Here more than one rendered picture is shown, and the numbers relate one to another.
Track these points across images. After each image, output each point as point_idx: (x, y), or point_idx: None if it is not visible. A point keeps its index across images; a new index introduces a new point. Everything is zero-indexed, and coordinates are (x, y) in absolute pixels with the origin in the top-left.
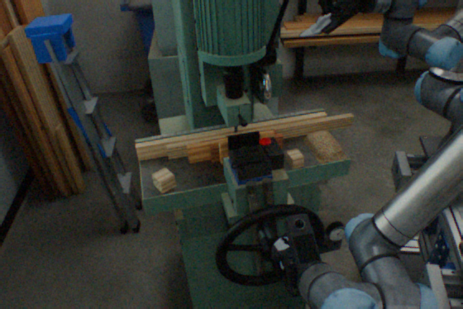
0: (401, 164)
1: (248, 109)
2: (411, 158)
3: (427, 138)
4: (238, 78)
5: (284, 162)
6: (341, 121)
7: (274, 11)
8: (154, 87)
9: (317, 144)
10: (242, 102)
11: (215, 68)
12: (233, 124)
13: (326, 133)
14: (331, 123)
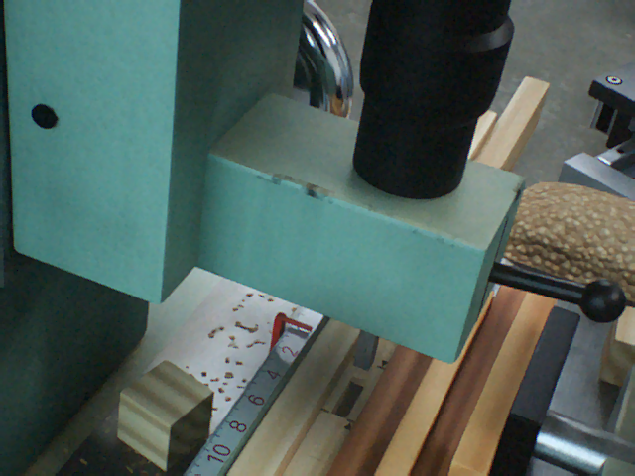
0: (633, 195)
1: (514, 217)
2: (617, 164)
3: (622, 80)
4: (506, 59)
5: (608, 392)
6: (532, 122)
7: None
8: None
9: (627, 250)
10: (502, 193)
11: (217, 39)
12: (469, 331)
13: (585, 188)
14: (519, 144)
